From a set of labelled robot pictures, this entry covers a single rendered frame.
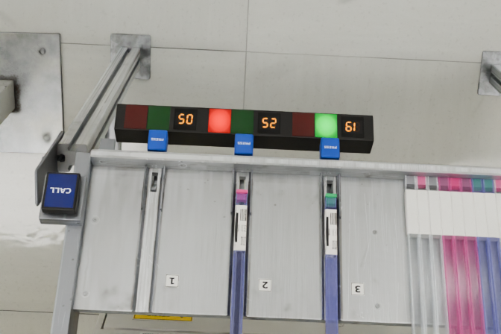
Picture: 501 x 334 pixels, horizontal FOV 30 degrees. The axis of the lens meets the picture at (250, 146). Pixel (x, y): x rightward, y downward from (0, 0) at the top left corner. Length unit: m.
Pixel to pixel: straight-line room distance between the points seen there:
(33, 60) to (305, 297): 0.97
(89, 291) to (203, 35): 0.86
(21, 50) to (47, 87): 0.09
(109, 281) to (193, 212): 0.13
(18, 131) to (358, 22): 0.72
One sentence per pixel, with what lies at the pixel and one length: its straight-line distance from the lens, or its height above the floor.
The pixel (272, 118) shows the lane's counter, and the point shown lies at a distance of 1.23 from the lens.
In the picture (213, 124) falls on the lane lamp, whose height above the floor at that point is 0.66.
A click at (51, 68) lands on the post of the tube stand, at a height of 0.01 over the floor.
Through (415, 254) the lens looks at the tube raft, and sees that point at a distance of 1.14.
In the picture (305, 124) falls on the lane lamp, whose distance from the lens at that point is 1.23.
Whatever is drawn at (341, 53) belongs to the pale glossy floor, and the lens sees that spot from 1.88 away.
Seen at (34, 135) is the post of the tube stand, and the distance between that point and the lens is 1.96.
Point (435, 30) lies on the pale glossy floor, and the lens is 1.90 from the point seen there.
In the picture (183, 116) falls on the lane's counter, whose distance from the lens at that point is 1.23.
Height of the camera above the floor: 1.83
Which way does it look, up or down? 72 degrees down
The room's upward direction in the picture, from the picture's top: 180 degrees counter-clockwise
